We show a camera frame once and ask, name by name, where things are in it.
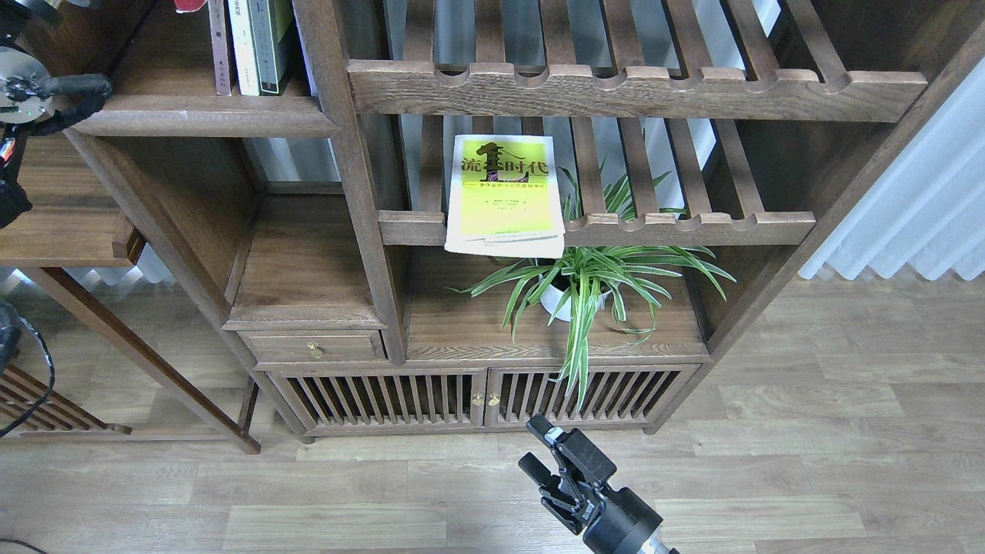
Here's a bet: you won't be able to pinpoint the slatted cabinet door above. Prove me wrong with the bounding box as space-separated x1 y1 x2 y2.
270 369 488 437
483 364 699 430

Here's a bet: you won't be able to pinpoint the white plant pot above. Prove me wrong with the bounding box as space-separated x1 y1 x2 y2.
539 275 612 322

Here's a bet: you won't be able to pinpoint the brass drawer knob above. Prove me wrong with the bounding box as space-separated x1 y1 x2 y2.
307 342 325 360

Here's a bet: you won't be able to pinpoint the white curtain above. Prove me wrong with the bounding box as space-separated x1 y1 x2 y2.
798 63 984 280

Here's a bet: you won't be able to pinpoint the right slatted cabinet door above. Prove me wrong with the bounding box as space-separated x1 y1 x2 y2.
483 364 699 430

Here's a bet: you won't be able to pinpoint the dark wooden bookshelf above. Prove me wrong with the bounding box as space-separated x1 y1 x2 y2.
0 0 985 446

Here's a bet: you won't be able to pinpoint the left slatted cabinet door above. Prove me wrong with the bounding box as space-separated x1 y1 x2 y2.
270 369 488 437

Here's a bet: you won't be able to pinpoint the wooden side table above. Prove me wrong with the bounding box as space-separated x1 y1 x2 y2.
2 127 261 455

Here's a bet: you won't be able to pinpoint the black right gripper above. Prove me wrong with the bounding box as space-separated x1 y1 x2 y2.
518 414 664 553

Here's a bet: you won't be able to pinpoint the wooden slatted rack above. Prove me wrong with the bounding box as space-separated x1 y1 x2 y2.
0 339 132 441

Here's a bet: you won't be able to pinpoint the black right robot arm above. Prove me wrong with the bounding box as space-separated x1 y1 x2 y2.
518 414 671 553

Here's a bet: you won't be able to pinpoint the grey green upright book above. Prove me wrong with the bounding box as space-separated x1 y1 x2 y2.
249 1 293 95

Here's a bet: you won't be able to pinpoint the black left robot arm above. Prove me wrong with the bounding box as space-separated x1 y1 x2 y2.
1 1 112 227

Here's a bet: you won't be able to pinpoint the yellow green book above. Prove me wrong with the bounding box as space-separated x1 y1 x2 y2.
444 134 564 259

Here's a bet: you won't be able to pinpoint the small wooden drawer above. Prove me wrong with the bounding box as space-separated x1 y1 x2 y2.
239 329 385 362

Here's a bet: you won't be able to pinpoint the white upright book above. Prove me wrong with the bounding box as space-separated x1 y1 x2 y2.
226 0 260 97

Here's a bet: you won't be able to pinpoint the maroon book white characters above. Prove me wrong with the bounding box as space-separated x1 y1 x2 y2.
207 0 235 97

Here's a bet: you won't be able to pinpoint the red book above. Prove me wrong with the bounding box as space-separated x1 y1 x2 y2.
173 0 208 14

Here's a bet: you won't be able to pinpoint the green spider plant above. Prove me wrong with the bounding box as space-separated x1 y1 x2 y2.
448 158 736 414

